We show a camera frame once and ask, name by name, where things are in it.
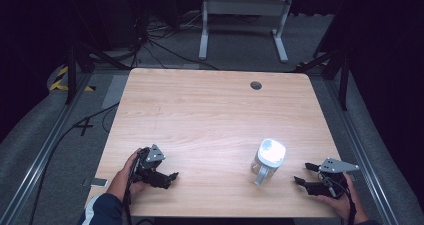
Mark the clear pitcher with white lid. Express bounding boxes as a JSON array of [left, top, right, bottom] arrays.
[[250, 137, 288, 187]]

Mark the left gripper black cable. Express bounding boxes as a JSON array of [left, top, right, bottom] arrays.
[[121, 156, 141, 225]]

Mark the aluminium floor rail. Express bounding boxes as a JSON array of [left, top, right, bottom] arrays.
[[324, 78, 401, 225], [0, 72, 93, 225]]

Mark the bundle of black floor cables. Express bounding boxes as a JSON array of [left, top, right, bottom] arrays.
[[128, 8, 221, 71]]

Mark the person's left hand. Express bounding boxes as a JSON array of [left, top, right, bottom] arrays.
[[107, 147, 148, 203]]

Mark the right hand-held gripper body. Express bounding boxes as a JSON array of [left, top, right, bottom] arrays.
[[305, 157, 361, 200]]

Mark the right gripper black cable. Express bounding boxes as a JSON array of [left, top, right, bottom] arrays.
[[318, 173, 358, 225]]

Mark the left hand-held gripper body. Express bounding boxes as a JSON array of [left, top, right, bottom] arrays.
[[132, 143, 172, 190]]

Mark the long black floor cable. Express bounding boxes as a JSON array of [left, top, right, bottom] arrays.
[[28, 102, 120, 225]]

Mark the white metal table frame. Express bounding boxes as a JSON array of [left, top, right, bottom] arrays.
[[198, 0, 295, 64]]

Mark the black tripod stand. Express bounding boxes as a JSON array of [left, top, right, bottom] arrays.
[[49, 0, 133, 106], [294, 0, 354, 112]]

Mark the person's right hand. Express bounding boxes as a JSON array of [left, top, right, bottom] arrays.
[[316, 172, 369, 225]]

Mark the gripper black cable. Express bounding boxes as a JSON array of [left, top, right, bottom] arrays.
[[121, 156, 141, 225], [318, 173, 358, 225]]

